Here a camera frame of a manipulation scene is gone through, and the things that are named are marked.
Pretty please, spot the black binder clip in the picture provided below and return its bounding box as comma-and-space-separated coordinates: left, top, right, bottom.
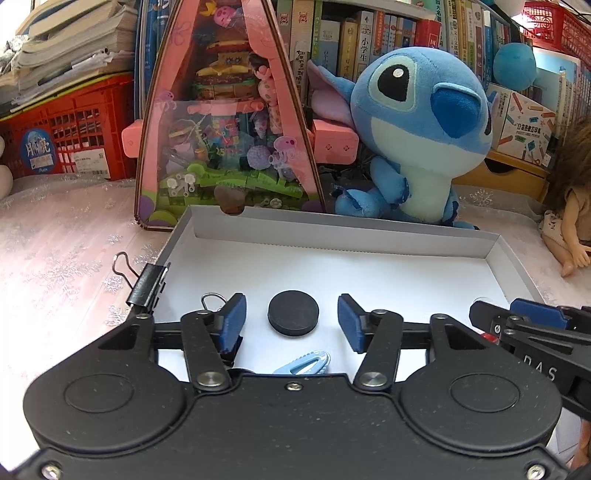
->
201, 292, 247, 363
111, 251, 170, 313

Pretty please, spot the wooden drawer shelf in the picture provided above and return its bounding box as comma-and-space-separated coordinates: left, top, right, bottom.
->
453, 150, 550, 202

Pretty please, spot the row of books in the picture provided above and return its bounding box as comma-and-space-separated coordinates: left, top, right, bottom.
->
133, 0, 591, 139

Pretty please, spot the light blue clip front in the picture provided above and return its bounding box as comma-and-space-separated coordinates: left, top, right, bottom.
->
273, 351, 331, 376

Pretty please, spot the Doraemon plush toy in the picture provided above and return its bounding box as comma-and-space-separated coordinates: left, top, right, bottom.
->
0, 137, 13, 200

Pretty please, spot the red crayon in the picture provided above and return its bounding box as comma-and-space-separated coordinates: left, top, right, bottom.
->
481, 332, 499, 345

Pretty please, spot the pink snowflake tablecloth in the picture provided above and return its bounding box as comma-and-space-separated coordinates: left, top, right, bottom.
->
1, 174, 590, 470

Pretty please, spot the white shallow cardboard box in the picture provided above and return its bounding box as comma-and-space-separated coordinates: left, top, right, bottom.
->
152, 207, 540, 376

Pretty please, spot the red plastic crate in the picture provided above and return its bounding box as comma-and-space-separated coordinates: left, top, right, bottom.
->
1, 73, 136, 180

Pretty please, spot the brown haired baby doll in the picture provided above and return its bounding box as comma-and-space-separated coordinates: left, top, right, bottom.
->
540, 117, 591, 277

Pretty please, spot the pink triangular block display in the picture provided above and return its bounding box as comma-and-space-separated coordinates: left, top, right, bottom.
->
122, 1, 358, 230

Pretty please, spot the black binder clip on box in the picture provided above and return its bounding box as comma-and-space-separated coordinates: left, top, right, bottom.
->
111, 251, 170, 313

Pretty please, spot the black round disc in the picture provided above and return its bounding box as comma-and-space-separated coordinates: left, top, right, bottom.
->
267, 290, 320, 337

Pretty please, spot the blue Stitch plush toy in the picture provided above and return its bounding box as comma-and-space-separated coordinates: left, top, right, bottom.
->
308, 46, 493, 228

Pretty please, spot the blue round plush ball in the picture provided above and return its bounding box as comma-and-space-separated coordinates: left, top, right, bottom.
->
493, 43, 537, 91

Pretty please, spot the red plastic basket top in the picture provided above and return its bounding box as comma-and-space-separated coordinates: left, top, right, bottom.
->
522, 1, 590, 67

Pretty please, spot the stack of books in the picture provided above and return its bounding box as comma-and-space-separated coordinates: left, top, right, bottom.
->
1, 0, 138, 116

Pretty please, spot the white coloured pencil box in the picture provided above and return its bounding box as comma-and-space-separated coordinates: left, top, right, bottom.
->
487, 83, 556, 168

